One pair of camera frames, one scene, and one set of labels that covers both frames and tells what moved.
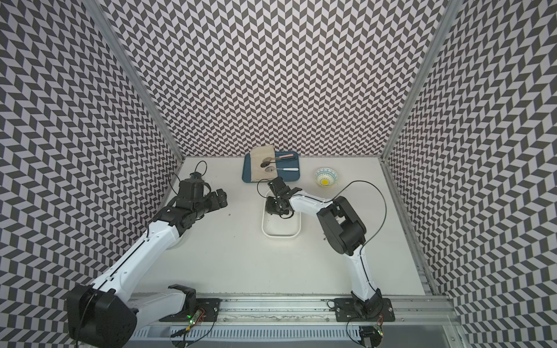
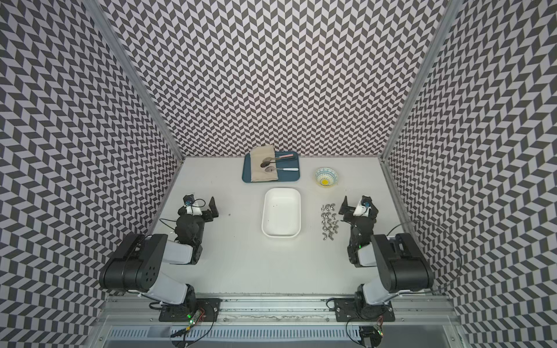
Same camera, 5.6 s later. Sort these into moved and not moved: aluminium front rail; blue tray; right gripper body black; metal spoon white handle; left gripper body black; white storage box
Moved: left gripper body black; right gripper body black
Not moved: blue tray; white storage box; aluminium front rail; metal spoon white handle
